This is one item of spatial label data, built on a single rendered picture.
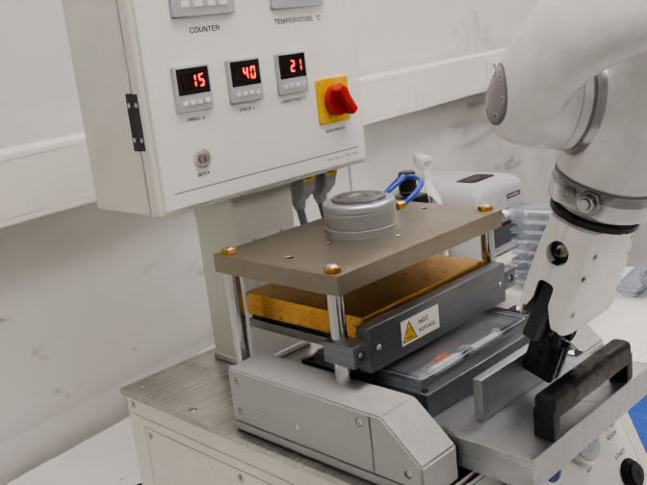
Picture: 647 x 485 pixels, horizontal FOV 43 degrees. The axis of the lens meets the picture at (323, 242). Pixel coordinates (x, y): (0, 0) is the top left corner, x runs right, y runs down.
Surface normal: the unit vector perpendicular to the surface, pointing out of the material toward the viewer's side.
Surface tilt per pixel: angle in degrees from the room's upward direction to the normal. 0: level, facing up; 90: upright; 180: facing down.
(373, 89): 90
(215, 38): 90
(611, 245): 106
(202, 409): 0
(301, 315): 90
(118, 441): 0
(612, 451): 65
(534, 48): 78
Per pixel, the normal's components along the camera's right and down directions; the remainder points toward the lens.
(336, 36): 0.71, 0.11
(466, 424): -0.11, -0.96
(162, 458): -0.69, 0.25
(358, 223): -0.04, 0.25
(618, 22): -0.56, 0.00
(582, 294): 0.64, 0.43
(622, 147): -0.08, 0.53
